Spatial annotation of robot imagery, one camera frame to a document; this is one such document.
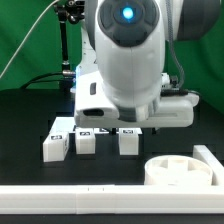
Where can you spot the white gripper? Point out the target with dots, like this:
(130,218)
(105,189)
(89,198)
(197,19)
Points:
(94,109)

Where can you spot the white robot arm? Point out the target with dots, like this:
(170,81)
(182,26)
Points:
(126,88)

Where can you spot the white marker sheet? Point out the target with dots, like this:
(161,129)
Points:
(67,124)

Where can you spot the white L-shaped fence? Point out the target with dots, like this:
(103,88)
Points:
(118,199)

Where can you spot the black camera stand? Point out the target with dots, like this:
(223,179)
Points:
(71,11)

